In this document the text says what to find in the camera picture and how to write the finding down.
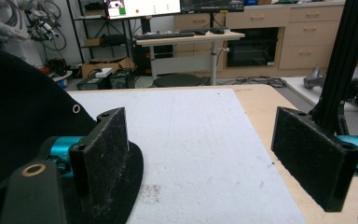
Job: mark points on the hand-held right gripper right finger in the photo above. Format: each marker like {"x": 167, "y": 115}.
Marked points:
{"x": 313, "y": 161}

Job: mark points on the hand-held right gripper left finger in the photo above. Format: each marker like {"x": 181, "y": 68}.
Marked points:
{"x": 101, "y": 168}

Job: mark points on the black computer case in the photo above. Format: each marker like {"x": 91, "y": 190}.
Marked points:
{"x": 118, "y": 80}

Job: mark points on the small white box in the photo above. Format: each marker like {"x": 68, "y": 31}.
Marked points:
{"x": 103, "y": 72}

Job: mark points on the white foam board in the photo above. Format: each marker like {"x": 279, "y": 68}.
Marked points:
{"x": 199, "y": 149}

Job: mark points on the brown cardboard box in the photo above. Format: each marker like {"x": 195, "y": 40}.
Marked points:
{"x": 105, "y": 64}

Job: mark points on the black metal stand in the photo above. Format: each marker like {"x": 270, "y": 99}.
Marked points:
{"x": 343, "y": 62}

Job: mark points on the black round stool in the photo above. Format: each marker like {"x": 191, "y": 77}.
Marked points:
{"x": 177, "y": 81}

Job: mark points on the beige drawer cabinet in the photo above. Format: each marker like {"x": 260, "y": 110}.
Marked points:
{"x": 307, "y": 40}

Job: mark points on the black shelf rack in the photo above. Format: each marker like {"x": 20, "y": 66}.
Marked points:
{"x": 87, "y": 31}

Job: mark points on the black keyboard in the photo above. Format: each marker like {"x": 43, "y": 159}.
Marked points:
{"x": 164, "y": 35}

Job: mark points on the light wooden office desk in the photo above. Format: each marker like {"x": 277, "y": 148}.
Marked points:
{"x": 195, "y": 39}

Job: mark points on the computer monitor with white screen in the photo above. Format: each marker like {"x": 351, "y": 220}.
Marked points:
{"x": 149, "y": 7}

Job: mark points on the computer monitor with dark screen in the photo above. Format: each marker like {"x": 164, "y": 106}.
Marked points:
{"x": 211, "y": 5}

